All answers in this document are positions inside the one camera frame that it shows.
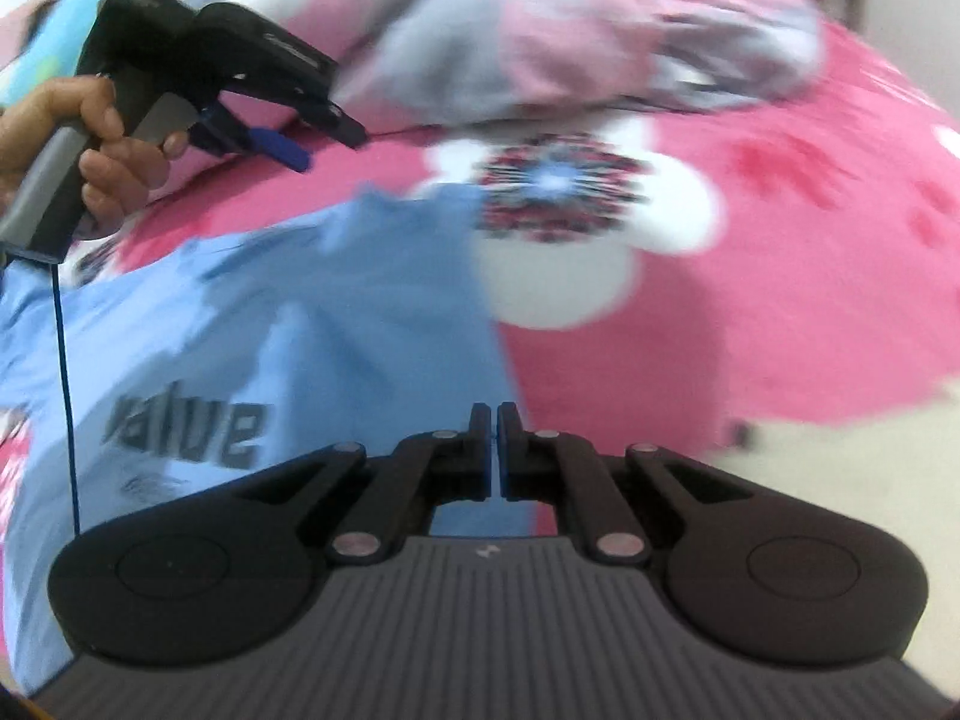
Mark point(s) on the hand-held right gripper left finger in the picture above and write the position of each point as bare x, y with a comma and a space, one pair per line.
481, 465

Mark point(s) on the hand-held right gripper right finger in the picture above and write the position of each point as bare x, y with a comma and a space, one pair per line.
510, 465

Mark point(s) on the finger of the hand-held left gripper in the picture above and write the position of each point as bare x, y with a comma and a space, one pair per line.
341, 127
281, 146

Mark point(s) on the light blue t-shirt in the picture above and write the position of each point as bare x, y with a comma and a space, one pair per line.
300, 360

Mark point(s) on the person's left hand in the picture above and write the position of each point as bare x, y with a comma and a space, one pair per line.
60, 105

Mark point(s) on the turquoise dotted pillow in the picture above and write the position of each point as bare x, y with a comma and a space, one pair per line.
64, 34

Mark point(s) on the white and pink quilt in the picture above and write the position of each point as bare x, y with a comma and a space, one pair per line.
562, 30

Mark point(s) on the pink floral blanket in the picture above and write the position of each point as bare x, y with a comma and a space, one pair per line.
750, 277

